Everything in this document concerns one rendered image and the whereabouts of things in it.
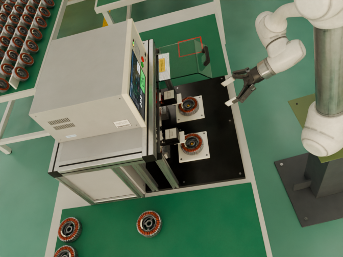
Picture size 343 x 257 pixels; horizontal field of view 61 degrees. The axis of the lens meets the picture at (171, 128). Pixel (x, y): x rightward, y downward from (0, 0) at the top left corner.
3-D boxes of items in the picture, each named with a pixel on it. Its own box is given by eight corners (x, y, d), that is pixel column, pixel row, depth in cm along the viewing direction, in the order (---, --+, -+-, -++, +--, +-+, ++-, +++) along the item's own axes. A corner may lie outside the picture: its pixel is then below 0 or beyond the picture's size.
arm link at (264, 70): (274, 63, 141) (263, 70, 145) (264, 53, 136) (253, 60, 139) (278, 77, 136) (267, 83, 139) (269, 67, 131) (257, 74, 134)
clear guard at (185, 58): (206, 45, 150) (204, 36, 145) (212, 79, 136) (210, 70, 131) (146, 59, 156) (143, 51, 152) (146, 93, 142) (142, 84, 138)
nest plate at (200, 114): (201, 96, 163) (201, 95, 162) (204, 118, 154) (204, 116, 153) (175, 102, 166) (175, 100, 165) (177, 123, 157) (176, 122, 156)
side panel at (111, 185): (144, 191, 142) (118, 160, 116) (144, 197, 140) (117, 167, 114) (92, 199, 147) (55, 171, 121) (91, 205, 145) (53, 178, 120)
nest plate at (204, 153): (206, 132, 149) (205, 130, 148) (210, 157, 140) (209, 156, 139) (177, 137, 152) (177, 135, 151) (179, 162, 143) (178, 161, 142)
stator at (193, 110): (198, 98, 161) (197, 94, 158) (200, 114, 155) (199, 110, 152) (178, 102, 163) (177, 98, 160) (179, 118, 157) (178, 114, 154)
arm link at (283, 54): (280, 76, 138) (269, 53, 142) (312, 58, 130) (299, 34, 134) (272, 73, 130) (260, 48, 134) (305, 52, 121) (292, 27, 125)
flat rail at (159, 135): (160, 57, 154) (158, 53, 151) (162, 160, 118) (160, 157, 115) (157, 57, 154) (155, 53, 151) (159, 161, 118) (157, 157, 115)
